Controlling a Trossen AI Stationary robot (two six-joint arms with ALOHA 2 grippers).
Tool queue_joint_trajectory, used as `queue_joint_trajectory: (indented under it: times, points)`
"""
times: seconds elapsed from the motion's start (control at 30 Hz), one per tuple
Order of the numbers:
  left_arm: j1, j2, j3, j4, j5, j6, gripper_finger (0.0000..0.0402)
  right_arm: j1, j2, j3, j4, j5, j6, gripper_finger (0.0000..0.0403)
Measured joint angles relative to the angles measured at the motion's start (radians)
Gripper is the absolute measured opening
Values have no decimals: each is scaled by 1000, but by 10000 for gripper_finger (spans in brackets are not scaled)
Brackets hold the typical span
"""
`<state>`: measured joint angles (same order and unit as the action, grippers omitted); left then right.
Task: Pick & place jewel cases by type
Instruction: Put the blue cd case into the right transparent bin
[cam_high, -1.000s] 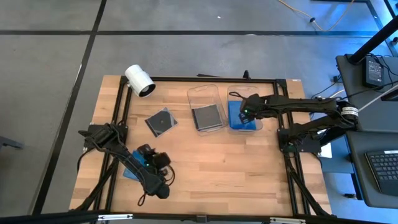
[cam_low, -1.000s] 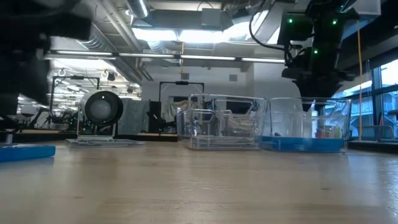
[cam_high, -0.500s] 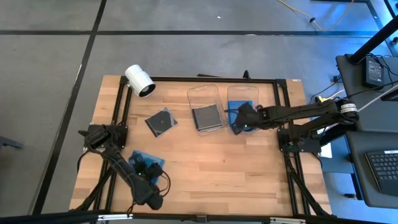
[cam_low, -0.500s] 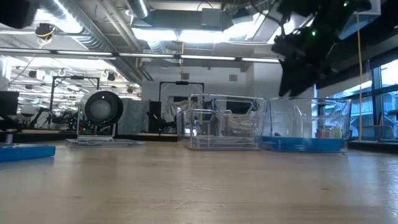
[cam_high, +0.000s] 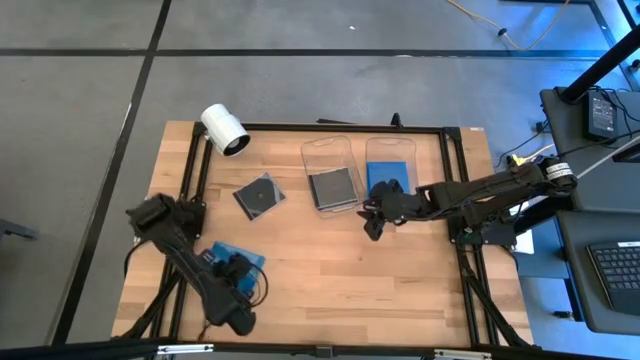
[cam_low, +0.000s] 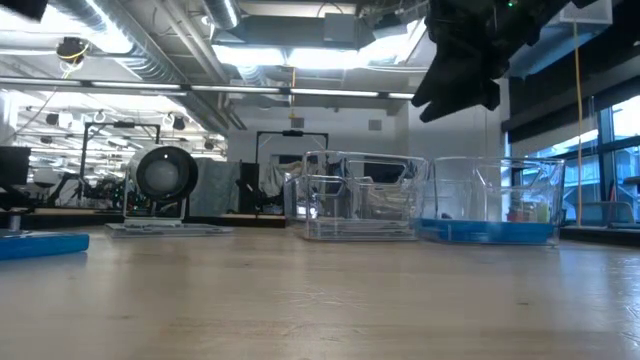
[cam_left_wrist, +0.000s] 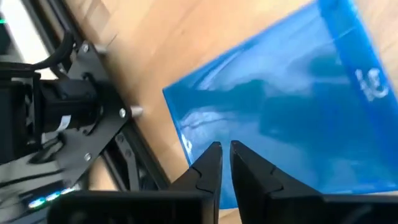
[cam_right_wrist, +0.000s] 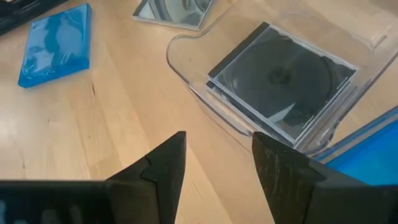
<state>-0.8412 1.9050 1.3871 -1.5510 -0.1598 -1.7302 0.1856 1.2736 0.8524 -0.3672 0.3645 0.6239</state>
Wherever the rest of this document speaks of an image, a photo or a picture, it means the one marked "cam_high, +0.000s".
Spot grey side desk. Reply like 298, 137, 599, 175
539, 87, 640, 211
555, 209, 640, 336

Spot black overhead mounting bar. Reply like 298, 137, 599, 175
0, 338, 640, 360

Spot black power adapter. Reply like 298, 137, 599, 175
582, 89, 620, 144

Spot black metal table frame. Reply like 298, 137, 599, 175
112, 119, 534, 351

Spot black slanted pole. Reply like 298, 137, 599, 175
559, 24, 640, 105

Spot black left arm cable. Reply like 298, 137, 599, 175
244, 263, 270, 307

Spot black CD jewel case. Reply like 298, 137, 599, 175
232, 172, 287, 222
308, 167, 360, 211

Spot clear plastic bin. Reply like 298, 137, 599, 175
299, 134, 366, 220
364, 137, 419, 201

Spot yellow floor cable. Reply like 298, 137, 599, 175
444, 0, 572, 52

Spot white cylindrical camera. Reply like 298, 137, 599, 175
199, 103, 251, 158

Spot black keyboard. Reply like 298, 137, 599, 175
587, 240, 640, 316

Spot blue plastic jewel case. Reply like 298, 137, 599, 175
199, 241, 266, 301
366, 160, 411, 197

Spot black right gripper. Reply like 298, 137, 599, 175
356, 178, 432, 241

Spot white paper sheet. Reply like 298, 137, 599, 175
514, 229, 536, 256

